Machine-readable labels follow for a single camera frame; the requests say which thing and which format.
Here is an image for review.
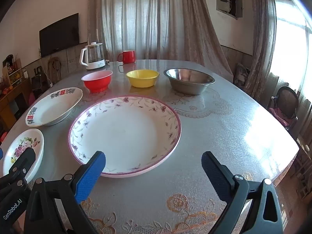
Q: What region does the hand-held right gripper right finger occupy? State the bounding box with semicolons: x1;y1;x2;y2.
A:
201;151;284;234

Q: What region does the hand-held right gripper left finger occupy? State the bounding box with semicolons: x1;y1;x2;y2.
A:
24;151;107;234

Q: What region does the small white rose-print plate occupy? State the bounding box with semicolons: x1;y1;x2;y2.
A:
3;128;45;183

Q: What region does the large purple-rimmed floral plate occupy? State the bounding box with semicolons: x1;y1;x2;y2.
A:
68;96;182;178

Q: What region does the white plate with red print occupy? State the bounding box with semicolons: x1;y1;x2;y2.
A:
26;87;83;127

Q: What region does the stainless steel bowl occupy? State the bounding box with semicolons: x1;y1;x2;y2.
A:
163;68;215;95

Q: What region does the yellow plastic bowl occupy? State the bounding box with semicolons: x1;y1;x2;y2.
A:
126;69;160;88

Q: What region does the wooden desk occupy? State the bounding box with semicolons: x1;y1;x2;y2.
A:
0;77;32;129

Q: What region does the wooden shelf with fruit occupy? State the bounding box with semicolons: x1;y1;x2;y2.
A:
2;55;23;86

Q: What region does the red plastic bowl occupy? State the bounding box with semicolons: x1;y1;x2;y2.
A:
81;70;114;93

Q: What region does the brown wooden chair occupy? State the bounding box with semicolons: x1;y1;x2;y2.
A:
47;57;61;83

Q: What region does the printed sack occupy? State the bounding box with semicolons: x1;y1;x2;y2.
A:
233;63;250;87

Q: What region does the white glass electric kettle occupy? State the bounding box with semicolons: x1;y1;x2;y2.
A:
80;42;106;70

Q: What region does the red mug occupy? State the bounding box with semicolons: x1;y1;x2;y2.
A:
117;50;136;64

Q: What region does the beige window curtain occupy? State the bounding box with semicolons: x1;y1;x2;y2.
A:
244;0;312;137
87;0;234;78

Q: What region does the black wall television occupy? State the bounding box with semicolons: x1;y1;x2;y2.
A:
39;13;80;58

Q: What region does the grey wall electrical panel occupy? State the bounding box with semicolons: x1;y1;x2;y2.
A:
216;0;243;20

